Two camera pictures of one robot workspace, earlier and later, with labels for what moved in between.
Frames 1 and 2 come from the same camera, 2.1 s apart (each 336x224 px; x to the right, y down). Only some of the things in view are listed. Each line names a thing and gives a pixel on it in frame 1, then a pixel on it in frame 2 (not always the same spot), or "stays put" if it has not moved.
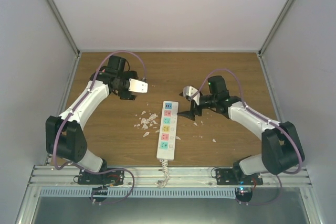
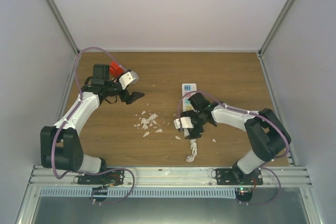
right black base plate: x=226 y=177 stays put
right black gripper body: x=194 y=108 → x=195 y=133
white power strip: x=167 y=131 → x=188 y=90
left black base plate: x=115 y=177 stays put
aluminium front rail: x=63 y=177 stays put
